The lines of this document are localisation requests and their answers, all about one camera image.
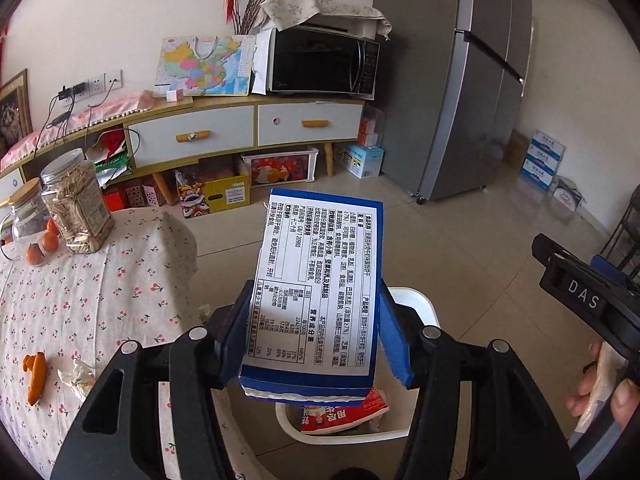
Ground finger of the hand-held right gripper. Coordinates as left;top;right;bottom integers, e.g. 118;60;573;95
531;233;566;269
589;254;640;301

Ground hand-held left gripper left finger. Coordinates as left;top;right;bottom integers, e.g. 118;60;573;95
50;279;257;480

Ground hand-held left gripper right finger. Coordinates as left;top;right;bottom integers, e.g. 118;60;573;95
377;276;576;480

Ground white plastic bin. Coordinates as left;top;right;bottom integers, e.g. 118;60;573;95
274;287;442;447

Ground red snack bag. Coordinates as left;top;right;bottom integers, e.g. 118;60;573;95
298;387;390;434

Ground blue box with white label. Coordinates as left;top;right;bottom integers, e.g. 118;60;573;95
238;187;385;408

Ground person's right hand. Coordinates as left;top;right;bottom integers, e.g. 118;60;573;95
566;341;640;426

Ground black chair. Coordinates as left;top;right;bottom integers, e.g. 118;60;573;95
597;194;640;281

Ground clear plastic container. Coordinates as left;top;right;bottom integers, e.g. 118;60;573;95
549;177;586;221

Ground blue white water carton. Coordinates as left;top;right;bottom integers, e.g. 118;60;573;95
522;152;559;176
518;169;555;192
527;129;567;161

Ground yellow lion print box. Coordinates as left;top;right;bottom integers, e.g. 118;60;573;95
175;172;251;220

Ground red patterned boxes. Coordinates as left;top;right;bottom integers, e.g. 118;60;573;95
102;184;169;214

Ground fruit print storage box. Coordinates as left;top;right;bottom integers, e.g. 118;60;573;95
242;147;320;189

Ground crumpled white tissue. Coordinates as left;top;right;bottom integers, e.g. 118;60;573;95
56;358;96;402

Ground light blue carton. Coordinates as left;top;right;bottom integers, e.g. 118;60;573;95
339;142;385;180

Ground grey refrigerator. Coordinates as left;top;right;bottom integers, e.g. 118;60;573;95
372;0;534;205

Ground white cabinet drawer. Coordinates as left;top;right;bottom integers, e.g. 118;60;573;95
126;105;256;169
257;101;365;147
0;166;26;204

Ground clear plastic snack jar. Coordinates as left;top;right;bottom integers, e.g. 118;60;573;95
39;148;115;255

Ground orange peel piece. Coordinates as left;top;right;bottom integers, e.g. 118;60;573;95
22;352;49;407

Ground orange white carton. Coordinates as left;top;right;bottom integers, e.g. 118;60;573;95
357;109;386;147

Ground red green decorations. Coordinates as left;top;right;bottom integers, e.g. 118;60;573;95
84;129;134;181

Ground long wooden cabinet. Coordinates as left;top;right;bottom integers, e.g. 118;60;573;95
0;93;366;221

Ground glass teapot with wooden lid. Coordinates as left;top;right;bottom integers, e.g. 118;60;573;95
0;178;54;267

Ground pink cloth runner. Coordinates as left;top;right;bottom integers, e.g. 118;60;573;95
0;89;156;171

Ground colourful map board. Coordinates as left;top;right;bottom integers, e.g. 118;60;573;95
153;34;257;97

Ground white paper sheets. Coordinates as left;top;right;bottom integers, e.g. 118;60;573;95
249;29;274;95

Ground black microwave oven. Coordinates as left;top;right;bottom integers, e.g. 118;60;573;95
264;27;381;100

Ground framed dark picture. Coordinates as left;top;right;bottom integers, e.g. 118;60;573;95
0;68;34;154

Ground dried branches bundle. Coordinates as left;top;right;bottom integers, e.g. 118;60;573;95
234;0;289;36

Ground floral cloth cover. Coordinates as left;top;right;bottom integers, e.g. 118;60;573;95
262;0;392;41

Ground white wall socket strip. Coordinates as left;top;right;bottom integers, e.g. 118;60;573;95
87;69;123;94

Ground black charger cable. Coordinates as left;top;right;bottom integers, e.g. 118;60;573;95
38;82;87;147

